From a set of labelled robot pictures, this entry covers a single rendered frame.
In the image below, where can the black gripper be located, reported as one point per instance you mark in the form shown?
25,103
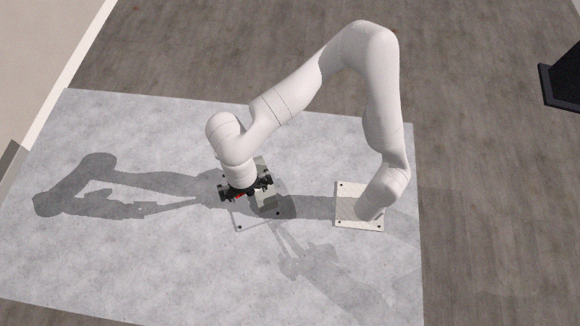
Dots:
262,181

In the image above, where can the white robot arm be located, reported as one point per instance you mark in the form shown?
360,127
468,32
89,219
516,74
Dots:
367,48

